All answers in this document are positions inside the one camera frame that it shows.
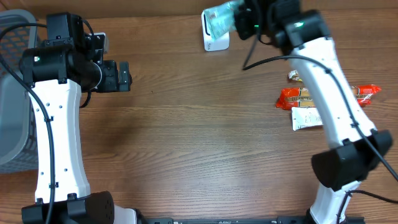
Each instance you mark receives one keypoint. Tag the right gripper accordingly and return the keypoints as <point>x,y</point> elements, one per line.
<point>244,33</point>

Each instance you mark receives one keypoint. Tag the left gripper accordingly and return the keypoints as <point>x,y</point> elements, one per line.
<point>109,76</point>

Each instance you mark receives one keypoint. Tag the mint green wipes packet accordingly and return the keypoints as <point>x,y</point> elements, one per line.
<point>220,19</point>

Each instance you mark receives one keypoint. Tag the green snack packet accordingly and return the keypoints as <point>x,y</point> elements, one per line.
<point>294,75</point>

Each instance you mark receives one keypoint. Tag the orange spaghetti packet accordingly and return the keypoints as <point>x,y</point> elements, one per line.
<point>300,97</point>

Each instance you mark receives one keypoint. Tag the white tube gold cap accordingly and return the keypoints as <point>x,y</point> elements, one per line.
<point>305,118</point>

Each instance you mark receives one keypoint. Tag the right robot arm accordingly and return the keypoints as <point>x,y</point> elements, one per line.
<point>356,146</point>

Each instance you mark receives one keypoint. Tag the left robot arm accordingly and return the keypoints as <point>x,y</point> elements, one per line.
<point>69,63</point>

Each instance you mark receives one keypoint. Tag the white barcode scanner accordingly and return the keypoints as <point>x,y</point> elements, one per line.
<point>211,45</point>

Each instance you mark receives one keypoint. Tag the grey plastic shopping basket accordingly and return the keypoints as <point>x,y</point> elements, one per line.
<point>18,134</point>

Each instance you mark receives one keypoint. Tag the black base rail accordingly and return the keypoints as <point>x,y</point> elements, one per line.
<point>278,220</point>

